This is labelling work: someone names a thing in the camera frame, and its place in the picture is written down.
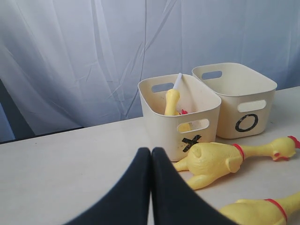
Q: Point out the headless yellow chicken body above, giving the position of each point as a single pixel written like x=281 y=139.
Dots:
x=185 y=127

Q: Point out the broken chicken head with tube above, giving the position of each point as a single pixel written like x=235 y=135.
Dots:
x=172 y=97

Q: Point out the whole rubber chicken front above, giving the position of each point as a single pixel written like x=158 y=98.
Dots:
x=262 y=211

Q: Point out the cream bin with O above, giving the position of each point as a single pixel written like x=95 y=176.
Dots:
x=246 y=97

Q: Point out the whole rubber chicken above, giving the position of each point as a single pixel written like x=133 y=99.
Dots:
x=209 y=161
x=262 y=211

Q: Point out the cream bin with X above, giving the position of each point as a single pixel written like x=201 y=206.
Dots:
x=201 y=103

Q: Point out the white backdrop curtain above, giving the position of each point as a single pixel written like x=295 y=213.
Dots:
x=77 y=63

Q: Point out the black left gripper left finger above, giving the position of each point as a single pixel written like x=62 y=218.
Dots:
x=127 y=203

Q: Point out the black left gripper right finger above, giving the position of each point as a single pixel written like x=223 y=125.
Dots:
x=174 y=202

